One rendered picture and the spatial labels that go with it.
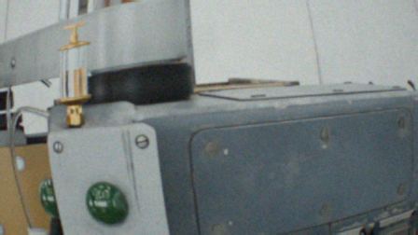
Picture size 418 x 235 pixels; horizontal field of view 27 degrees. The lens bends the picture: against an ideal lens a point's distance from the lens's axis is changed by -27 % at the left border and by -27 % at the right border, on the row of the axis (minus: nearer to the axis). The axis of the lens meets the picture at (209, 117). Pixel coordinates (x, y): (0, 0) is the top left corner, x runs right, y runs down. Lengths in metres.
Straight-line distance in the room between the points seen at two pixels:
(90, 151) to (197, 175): 0.09
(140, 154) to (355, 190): 0.16
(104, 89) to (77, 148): 0.17
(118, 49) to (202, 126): 0.13
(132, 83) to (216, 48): 5.13
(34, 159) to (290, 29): 5.00
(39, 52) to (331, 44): 5.23
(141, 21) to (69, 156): 0.20
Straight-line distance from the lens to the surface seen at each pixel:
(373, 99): 0.71
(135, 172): 0.62
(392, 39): 6.22
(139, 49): 0.78
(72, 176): 0.62
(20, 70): 0.90
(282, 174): 0.68
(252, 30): 5.94
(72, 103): 0.69
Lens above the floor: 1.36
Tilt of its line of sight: 3 degrees down
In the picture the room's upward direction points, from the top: 5 degrees counter-clockwise
